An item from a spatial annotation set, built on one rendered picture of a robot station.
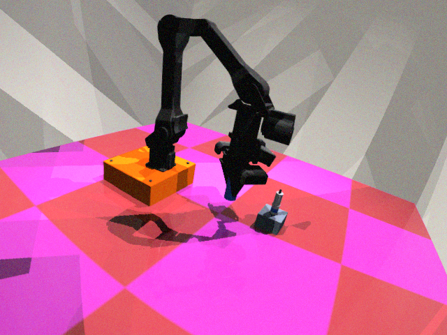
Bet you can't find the blue cylinder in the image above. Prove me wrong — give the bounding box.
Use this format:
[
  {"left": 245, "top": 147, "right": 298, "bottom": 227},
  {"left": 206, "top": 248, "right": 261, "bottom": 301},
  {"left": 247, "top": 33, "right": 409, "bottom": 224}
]
[{"left": 224, "top": 177, "right": 237, "bottom": 202}]

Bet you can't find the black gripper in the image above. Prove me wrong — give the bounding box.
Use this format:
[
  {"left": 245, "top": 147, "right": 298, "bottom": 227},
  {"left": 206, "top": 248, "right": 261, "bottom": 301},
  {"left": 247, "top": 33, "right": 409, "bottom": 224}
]
[{"left": 214, "top": 130, "right": 268, "bottom": 197}]

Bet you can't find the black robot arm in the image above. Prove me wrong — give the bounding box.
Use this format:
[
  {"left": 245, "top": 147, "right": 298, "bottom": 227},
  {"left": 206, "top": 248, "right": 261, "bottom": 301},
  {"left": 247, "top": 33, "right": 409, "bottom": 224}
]
[{"left": 145, "top": 15, "right": 296, "bottom": 172}]

